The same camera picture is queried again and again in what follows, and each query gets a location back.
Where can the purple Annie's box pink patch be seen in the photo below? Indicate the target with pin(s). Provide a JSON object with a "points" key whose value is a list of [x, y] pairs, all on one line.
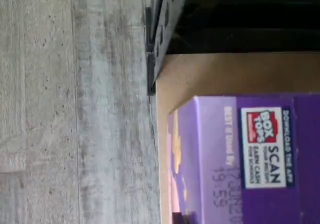
{"points": [[220, 133]]}

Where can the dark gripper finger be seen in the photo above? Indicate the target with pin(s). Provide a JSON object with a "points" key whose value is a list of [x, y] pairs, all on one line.
{"points": [[184, 218]]}

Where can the black metal shelving frame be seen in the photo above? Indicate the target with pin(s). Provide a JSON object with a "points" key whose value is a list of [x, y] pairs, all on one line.
{"points": [[162, 33]]}

